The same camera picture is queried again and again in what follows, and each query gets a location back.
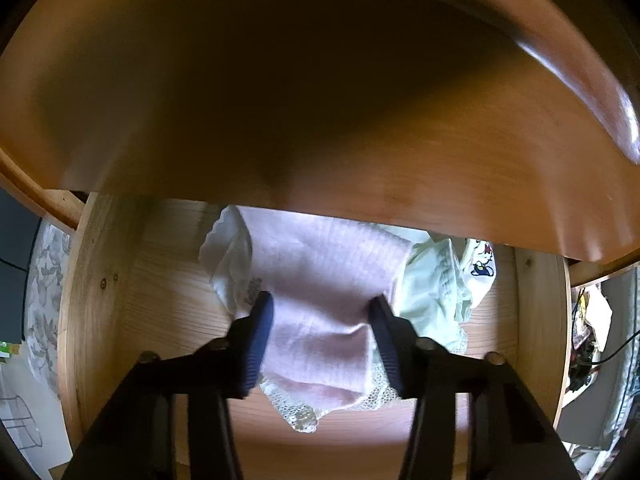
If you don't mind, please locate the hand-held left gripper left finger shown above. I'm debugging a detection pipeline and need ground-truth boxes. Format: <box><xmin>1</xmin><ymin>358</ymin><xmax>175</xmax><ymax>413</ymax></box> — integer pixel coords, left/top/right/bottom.
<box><xmin>62</xmin><ymin>291</ymin><xmax>275</xmax><ymax>480</ymax></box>

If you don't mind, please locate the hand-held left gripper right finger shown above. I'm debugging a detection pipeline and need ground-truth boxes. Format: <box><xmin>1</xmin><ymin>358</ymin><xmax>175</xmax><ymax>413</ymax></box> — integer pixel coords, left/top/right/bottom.
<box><xmin>367</xmin><ymin>294</ymin><xmax>581</xmax><ymax>480</ymax></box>

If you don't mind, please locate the pale green garment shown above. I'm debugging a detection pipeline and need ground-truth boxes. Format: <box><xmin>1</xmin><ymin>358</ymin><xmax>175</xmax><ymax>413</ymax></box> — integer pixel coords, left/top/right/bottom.
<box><xmin>400</xmin><ymin>237</ymin><xmax>473</xmax><ymax>353</ymax></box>

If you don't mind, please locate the pink ribbed garment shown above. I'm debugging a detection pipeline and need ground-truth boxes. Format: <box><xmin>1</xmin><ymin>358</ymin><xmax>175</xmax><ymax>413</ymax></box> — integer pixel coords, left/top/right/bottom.
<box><xmin>237</xmin><ymin>207</ymin><xmax>416</xmax><ymax>408</ymax></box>

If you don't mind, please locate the white cloth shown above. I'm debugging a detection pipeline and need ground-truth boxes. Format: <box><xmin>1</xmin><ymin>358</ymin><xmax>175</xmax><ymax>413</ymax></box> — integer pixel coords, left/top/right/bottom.
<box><xmin>199</xmin><ymin>205</ymin><xmax>263</xmax><ymax>321</ymax></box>

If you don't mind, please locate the white lace garment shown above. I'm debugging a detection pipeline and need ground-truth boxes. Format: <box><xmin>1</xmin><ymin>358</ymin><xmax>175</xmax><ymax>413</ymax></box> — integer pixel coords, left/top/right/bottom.
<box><xmin>257</xmin><ymin>360</ymin><xmax>401</xmax><ymax>433</ymax></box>

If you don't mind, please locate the white cartoon cat sock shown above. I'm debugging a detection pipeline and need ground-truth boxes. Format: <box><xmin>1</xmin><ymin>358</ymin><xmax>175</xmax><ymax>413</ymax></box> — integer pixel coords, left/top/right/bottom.
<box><xmin>460</xmin><ymin>239</ymin><xmax>497</xmax><ymax>278</ymax></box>

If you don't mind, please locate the colourful patterned strip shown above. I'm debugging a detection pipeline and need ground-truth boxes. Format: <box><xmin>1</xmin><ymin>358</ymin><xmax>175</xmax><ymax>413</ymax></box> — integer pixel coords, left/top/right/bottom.
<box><xmin>570</xmin><ymin>285</ymin><xmax>601</xmax><ymax>391</ymax></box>

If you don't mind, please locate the floral bedsheet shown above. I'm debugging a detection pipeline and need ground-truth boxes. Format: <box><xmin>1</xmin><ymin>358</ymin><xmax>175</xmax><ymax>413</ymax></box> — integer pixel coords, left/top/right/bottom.
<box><xmin>25</xmin><ymin>220</ymin><xmax>73</xmax><ymax>396</ymax></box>

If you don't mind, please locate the beige cloth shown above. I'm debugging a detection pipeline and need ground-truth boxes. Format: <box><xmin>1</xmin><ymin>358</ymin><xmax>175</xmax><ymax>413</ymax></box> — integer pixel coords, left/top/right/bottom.
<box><xmin>587</xmin><ymin>287</ymin><xmax>615</xmax><ymax>346</ymax></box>

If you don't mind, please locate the dark grey cabinet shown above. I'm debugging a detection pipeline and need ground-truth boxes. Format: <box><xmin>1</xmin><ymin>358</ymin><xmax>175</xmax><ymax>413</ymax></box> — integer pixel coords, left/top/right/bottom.
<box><xmin>0</xmin><ymin>187</ymin><xmax>41</xmax><ymax>343</ymax></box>

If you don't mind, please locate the wooden nightstand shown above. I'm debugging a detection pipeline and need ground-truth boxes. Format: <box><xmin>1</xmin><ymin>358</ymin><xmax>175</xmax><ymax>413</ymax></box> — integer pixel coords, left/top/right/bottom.
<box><xmin>0</xmin><ymin>0</ymin><xmax>640</xmax><ymax>286</ymax></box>

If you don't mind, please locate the black cable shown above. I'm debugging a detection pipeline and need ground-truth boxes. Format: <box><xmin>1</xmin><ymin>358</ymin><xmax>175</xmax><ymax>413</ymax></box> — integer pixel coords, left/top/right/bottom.
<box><xmin>595</xmin><ymin>330</ymin><xmax>640</xmax><ymax>366</ymax></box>

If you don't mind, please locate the wire rack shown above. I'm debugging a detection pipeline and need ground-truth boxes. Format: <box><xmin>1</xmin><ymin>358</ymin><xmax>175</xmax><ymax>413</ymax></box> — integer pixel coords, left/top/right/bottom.
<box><xmin>0</xmin><ymin>395</ymin><xmax>43</xmax><ymax>448</ymax></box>

